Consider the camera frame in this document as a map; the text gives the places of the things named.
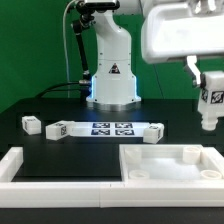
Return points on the white square tabletop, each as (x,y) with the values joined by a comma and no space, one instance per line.
(170,162)

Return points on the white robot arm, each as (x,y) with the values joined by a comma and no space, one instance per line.
(114,86)

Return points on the white U-shaped obstacle fence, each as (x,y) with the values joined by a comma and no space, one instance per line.
(200,193)

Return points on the white fiducial tag sheet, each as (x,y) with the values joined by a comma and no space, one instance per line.
(109,129)

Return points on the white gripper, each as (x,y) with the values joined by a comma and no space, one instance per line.
(175,29)

